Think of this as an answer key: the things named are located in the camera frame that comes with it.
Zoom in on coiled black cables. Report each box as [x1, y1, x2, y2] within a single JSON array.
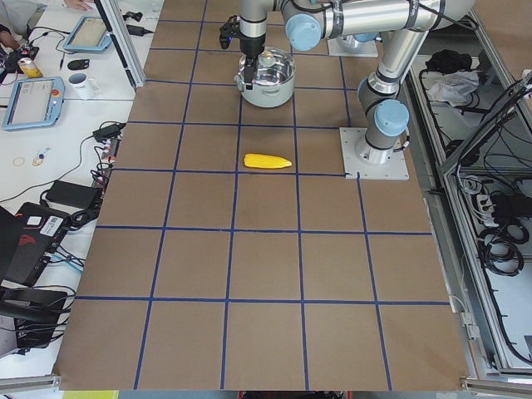
[[477, 224, 525, 278]]

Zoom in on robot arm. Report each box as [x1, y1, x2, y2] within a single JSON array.
[[219, 0, 474, 165], [343, 32, 379, 47]]

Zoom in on black computer mouse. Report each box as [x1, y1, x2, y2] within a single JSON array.
[[67, 59, 90, 71]]

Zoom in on near blue teach pendant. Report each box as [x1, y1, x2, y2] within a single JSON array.
[[2, 76, 65, 131]]

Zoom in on aluminium frame post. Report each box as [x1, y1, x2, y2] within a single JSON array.
[[95, 0, 146, 91]]

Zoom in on black power adapter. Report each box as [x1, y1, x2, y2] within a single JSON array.
[[45, 180, 102, 209]]

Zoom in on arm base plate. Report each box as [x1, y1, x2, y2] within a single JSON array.
[[339, 127, 409, 180], [328, 36, 378, 58]]

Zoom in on pale green steel pot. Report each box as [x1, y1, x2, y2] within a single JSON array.
[[234, 55, 295, 108]]

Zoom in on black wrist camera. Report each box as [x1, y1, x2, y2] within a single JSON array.
[[219, 15, 240, 50]]

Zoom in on blue teach pendant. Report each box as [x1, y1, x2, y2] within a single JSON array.
[[63, 17, 111, 53], [2, 76, 65, 131]]

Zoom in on glass pot lid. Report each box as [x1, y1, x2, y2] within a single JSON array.
[[253, 47, 296, 87]]

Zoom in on far blue teach pendant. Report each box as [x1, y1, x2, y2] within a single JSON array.
[[63, 17, 111, 53]]

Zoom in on white crumpled cloth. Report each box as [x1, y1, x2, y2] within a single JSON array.
[[427, 71, 480, 106]]

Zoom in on black cloth bundle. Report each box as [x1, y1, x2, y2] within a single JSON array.
[[426, 49, 472, 75]]

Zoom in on yellow corn cob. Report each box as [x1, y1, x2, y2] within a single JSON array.
[[244, 153, 293, 170]]

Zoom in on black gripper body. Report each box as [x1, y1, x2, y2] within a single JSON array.
[[239, 19, 266, 58]]

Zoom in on yellow drink can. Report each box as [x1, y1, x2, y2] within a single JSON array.
[[17, 57, 43, 79]]

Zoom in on white mug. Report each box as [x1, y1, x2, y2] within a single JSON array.
[[68, 72, 101, 100]]

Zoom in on black power brick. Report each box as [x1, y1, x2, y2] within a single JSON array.
[[92, 122, 126, 142]]

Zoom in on black laptop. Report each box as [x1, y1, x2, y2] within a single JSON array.
[[1, 202, 70, 287]]

